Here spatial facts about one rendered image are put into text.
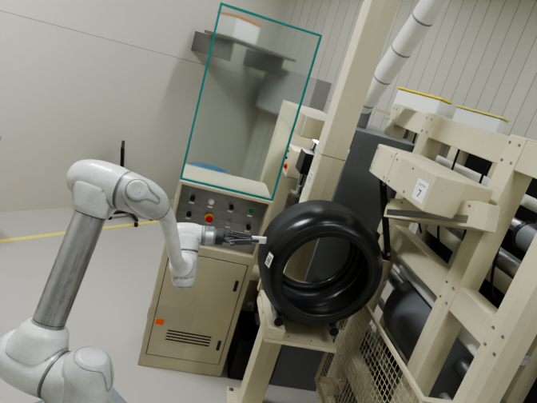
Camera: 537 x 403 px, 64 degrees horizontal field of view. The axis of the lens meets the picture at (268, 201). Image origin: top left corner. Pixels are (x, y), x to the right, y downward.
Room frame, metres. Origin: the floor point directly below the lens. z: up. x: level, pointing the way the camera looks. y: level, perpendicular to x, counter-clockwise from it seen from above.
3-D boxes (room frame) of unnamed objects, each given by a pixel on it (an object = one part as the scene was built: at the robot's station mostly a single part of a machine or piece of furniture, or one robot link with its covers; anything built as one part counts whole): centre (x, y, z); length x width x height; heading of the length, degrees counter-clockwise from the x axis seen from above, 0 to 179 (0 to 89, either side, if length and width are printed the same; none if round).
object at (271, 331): (1.94, -0.17, 0.83); 0.36 x 0.09 x 0.06; 12
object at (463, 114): (4.42, -1.78, 2.05); 0.45 x 0.38 x 0.25; 56
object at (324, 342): (1.96, -0.31, 0.80); 0.37 x 0.36 x 0.02; 102
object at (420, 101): (4.76, -1.27, 2.06); 0.49 x 0.40 x 0.28; 56
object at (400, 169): (1.90, -0.63, 1.71); 0.61 x 0.25 x 0.15; 12
